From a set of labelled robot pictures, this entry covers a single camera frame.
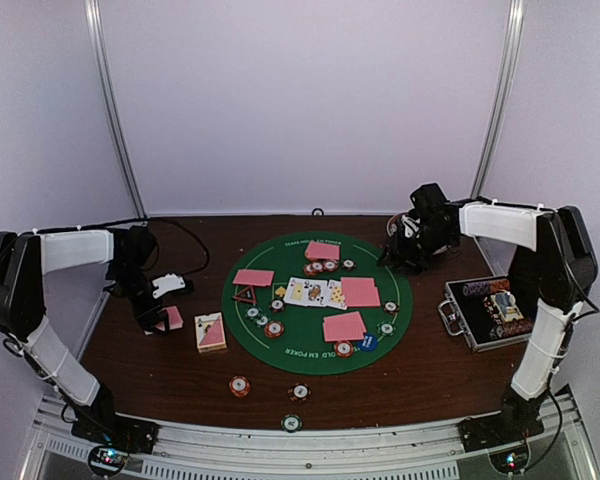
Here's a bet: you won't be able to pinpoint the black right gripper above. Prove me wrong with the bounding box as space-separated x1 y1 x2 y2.
377 223 456 274

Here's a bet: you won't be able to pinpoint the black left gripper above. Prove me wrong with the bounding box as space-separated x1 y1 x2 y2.
108 262 170 335

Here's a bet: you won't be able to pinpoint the red backed card deck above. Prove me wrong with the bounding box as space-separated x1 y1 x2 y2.
155 306 184 332

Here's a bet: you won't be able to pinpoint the face down cards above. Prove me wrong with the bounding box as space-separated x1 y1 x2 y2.
323 312 367 342
341 277 380 308
304 240 340 261

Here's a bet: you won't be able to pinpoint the red 5 chip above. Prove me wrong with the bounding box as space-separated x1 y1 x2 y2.
264 321 284 338
303 261 323 276
334 341 355 358

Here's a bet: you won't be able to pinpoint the queen face up card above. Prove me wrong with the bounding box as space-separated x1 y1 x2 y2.
301 279 328 307

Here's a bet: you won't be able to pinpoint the red backed card gripper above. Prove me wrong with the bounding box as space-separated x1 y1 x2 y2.
232 269 275 287

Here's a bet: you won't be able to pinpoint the red chip stack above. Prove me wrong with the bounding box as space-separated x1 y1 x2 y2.
229 376 251 398

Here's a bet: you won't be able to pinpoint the brown 100 chip stack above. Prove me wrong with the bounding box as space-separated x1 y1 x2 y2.
287 383 311 402

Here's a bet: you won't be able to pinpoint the green 20 chip stack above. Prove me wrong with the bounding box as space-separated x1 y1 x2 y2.
281 414 302 433

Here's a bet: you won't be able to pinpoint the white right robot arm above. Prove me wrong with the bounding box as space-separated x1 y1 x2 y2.
377 192 598 403

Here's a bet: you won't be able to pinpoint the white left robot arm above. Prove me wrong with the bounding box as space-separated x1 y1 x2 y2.
0 226 168 406

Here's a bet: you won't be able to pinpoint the patterned saucer plate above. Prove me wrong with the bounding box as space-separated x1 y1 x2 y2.
386 213 413 238

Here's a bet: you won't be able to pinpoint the playing card box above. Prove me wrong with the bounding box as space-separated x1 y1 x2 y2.
194 312 227 353

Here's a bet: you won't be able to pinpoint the round green poker mat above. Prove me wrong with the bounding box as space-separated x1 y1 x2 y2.
222 231 413 376

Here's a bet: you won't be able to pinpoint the blue small blind button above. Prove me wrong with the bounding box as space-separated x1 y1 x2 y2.
357 333 379 352

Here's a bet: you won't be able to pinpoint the black red triangular dealer button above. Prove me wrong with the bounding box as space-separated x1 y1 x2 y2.
232 285 257 305

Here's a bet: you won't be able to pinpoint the aluminium poker chip case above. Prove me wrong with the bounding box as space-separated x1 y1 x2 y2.
438 276 538 352

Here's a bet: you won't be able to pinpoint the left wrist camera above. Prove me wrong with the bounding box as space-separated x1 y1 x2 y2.
151 273 194 299

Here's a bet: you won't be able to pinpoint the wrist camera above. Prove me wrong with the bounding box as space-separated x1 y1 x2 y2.
151 273 194 299
408 183 448 222

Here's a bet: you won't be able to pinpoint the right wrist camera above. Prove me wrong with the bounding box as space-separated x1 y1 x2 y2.
408 183 448 222

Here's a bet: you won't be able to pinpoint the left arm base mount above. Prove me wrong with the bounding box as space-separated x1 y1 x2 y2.
65 385 159 479

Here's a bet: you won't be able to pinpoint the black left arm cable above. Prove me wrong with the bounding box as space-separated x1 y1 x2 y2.
32 215 212 274

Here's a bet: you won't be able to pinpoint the aluminium table front rail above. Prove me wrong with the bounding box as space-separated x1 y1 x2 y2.
27 392 594 480

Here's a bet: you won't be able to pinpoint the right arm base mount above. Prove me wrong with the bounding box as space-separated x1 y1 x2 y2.
457 387 549 475

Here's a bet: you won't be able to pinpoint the left aluminium frame post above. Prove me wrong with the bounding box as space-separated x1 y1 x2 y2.
84 0 147 219

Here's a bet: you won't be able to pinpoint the aluminium frame post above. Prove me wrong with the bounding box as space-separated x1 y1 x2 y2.
84 0 147 219
467 0 527 201

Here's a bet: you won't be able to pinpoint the right aluminium frame post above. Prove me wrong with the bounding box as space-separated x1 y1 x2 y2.
467 0 527 201

